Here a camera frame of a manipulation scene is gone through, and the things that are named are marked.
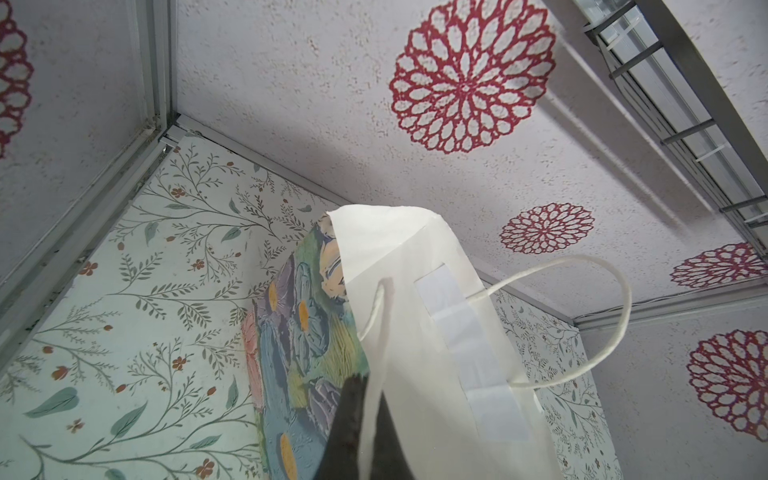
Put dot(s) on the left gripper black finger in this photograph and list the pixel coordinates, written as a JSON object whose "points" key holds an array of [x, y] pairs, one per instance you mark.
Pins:
{"points": [[340, 457]]}

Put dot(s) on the floral paper bag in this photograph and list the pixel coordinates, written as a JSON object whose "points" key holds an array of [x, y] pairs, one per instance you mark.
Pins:
{"points": [[389, 293]]}

